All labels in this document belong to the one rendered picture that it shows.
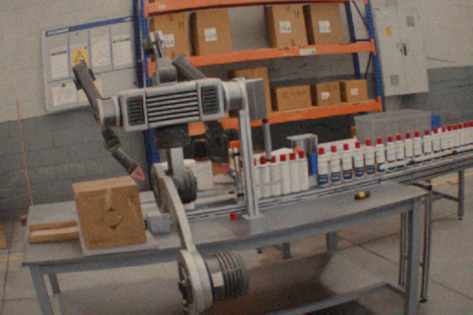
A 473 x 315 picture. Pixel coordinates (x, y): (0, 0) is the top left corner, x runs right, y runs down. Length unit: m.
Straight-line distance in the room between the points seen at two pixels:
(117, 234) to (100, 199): 0.18
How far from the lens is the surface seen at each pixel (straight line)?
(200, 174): 3.53
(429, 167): 3.79
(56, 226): 3.37
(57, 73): 7.37
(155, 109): 2.47
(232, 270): 2.15
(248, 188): 3.18
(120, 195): 2.80
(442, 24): 9.45
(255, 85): 3.14
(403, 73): 8.46
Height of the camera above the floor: 1.63
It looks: 7 degrees down
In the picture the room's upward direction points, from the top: 6 degrees counter-clockwise
